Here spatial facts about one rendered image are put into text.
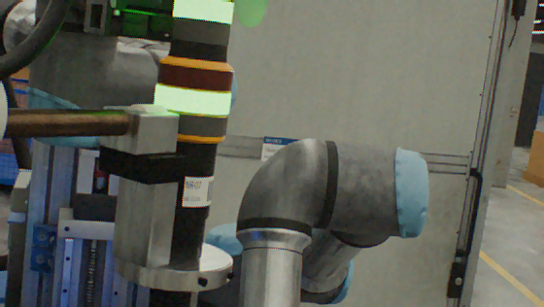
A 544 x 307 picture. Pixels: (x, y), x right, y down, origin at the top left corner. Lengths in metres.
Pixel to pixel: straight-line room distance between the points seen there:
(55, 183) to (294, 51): 1.15
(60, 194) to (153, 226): 1.03
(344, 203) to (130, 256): 0.53
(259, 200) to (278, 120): 1.46
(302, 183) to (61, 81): 0.36
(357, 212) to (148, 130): 0.57
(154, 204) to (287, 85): 1.97
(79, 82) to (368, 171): 0.41
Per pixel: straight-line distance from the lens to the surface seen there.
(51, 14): 0.36
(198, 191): 0.43
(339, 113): 2.44
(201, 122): 0.42
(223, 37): 0.42
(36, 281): 1.48
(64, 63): 0.66
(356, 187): 0.92
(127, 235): 0.42
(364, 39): 2.46
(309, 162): 0.92
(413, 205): 0.95
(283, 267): 0.90
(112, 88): 0.68
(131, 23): 0.49
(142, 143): 0.39
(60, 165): 1.42
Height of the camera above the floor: 1.59
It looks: 8 degrees down
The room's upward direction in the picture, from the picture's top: 7 degrees clockwise
